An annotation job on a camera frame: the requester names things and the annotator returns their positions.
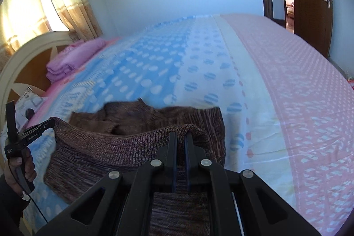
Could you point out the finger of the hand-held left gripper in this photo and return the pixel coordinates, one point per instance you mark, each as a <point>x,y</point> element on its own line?
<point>47,124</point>

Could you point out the printed patchwork bed sheet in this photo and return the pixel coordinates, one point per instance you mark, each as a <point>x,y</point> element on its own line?
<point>276,86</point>

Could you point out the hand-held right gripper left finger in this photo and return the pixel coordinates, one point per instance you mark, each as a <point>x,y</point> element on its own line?
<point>172,161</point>

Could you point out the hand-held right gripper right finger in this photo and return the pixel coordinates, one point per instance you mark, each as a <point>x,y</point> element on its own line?
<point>189,161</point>

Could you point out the cream and wood headboard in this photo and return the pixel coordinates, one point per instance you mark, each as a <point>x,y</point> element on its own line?
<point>16,61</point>

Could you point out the person's left hand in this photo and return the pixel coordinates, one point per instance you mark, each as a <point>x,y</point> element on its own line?
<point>12,175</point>

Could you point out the folded pink blanket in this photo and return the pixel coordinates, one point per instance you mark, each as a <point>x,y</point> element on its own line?
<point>77,56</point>

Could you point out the brown knitted sweater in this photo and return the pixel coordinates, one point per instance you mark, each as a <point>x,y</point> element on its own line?
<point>83,147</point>

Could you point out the red patterned cloth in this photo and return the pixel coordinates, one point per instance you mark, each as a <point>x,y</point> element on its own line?
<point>351,84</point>

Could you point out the brown wooden door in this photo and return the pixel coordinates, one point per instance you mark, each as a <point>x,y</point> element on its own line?
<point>307,17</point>

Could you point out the patterned white pillow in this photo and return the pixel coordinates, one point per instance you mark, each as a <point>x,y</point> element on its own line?
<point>30,103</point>

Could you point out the person's left forearm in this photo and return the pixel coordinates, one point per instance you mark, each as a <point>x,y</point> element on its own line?
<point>8,205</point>

